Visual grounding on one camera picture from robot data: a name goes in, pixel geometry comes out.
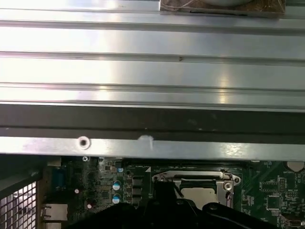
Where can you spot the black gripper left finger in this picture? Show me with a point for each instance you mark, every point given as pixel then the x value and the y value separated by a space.
pixel 133 217

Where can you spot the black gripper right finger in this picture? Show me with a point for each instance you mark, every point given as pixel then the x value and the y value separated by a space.
pixel 226 219

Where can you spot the silver square CPU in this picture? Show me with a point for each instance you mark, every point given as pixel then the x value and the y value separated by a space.
pixel 202 194

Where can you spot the metal socket cover frame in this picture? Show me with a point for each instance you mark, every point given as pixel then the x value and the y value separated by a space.
pixel 190 174

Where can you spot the thin metal locking lever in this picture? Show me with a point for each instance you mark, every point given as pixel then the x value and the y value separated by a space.
pixel 230 200

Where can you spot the black CPU socket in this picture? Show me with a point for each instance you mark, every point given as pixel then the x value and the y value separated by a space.
pixel 226 198

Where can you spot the black RAM slot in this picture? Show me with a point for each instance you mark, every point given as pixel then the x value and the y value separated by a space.
pixel 181 163

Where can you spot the silver blue capacitor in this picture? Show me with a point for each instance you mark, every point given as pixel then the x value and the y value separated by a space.
pixel 116 198
pixel 116 185

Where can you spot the green motherboard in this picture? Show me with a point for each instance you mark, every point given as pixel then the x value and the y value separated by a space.
pixel 262 190

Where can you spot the black square chip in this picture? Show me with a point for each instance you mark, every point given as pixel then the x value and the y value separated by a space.
pixel 274 202

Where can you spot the black open PC case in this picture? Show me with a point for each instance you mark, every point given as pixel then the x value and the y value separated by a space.
pixel 166 148

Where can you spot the silver ethernet port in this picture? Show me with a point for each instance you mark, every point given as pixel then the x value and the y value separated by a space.
pixel 56 211

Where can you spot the silver coin battery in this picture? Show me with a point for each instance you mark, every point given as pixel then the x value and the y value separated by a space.
pixel 295 165

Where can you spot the square brown base plate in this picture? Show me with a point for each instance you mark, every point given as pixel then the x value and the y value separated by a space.
pixel 262 10

